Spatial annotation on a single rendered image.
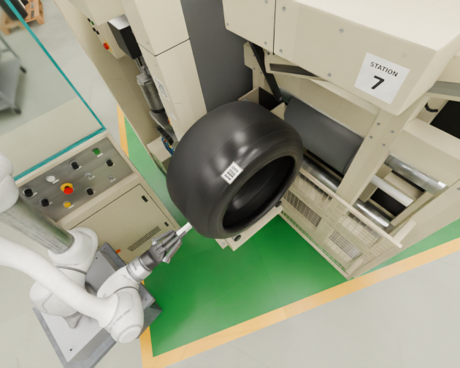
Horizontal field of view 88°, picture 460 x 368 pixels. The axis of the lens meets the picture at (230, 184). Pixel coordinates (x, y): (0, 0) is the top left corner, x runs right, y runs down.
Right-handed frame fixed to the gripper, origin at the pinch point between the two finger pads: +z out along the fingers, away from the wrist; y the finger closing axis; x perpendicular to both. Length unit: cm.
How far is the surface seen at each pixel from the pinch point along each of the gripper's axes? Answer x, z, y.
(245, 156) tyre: -28.9, 32.3, -9.2
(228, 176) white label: -28.0, 24.2, -10.2
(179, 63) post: -44, 37, 26
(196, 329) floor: 105, -51, -16
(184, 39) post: -49, 42, 26
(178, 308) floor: 105, -54, 5
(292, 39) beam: -51, 57, -5
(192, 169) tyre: -26.7, 17.5, 1.8
